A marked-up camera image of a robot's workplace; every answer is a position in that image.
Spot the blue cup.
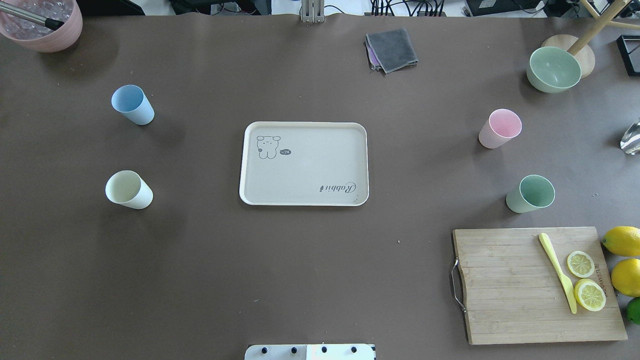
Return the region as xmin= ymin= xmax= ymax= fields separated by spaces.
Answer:
xmin=110 ymin=84 xmax=155 ymax=126

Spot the green cup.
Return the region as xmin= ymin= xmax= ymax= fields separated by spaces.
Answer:
xmin=505 ymin=174 xmax=556 ymax=214

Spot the beige rabbit tray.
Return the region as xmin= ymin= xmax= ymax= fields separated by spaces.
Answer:
xmin=238 ymin=121 xmax=370 ymax=207

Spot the purple cloth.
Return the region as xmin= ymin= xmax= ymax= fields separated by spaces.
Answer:
xmin=365 ymin=42 xmax=381 ymax=71

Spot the grey folded cloth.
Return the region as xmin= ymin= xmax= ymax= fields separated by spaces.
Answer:
xmin=365 ymin=28 xmax=419 ymax=75

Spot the pink cup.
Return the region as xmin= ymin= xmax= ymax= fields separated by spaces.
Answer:
xmin=478 ymin=108 xmax=522 ymax=150

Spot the cream cup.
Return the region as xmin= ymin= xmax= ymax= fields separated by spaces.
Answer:
xmin=105 ymin=170 xmax=154 ymax=210

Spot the green bowl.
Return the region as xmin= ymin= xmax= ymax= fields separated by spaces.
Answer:
xmin=526 ymin=47 xmax=582 ymax=94

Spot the yellow plastic knife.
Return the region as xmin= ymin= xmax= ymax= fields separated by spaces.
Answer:
xmin=538 ymin=232 xmax=578 ymax=315

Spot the lemon slice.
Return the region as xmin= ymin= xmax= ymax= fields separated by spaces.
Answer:
xmin=566 ymin=250 xmax=595 ymax=279
xmin=573 ymin=278 xmax=607 ymax=312

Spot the wooden stand with base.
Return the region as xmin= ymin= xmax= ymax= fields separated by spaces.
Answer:
xmin=541 ymin=0 xmax=639 ymax=79

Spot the metal muddler stick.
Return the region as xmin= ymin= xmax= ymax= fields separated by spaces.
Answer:
xmin=0 ymin=1 xmax=65 ymax=31

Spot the whole lemon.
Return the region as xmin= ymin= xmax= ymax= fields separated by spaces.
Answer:
xmin=611 ymin=258 xmax=640 ymax=297
xmin=602 ymin=226 xmax=640 ymax=257

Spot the metal scoop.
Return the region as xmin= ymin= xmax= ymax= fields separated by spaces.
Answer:
xmin=619 ymin=118 xmax=640 ymax=155

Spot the wooden cutting board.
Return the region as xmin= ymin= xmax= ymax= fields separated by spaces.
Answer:
xmin=450 ymin=226 xmax=628 ymax=346

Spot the pink bowl with ice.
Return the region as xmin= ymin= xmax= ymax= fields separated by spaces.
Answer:
xmin=0 ymin=0 xmax=83 ymax=53

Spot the green lime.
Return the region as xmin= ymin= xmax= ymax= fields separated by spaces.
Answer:
xmin=625 ymin=297 xmax=640 ymax=325

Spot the aluminium frame post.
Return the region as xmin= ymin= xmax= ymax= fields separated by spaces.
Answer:
xmin=300 ymin=0 xmax=325 ymax=24

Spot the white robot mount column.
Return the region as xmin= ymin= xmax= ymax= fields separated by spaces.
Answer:
xmin=244 ymin=343 xmax=377 ymax=360

